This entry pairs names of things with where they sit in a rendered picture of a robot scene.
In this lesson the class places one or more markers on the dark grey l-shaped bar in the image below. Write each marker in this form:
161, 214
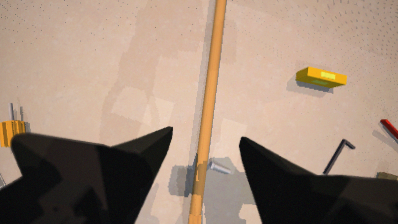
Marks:
337, 153

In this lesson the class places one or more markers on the silver metal bolt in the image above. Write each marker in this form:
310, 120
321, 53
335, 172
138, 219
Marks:
212, 165

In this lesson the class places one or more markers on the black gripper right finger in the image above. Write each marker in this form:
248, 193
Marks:
285, 193

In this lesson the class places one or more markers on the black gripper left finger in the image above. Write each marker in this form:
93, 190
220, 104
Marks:
121, 175

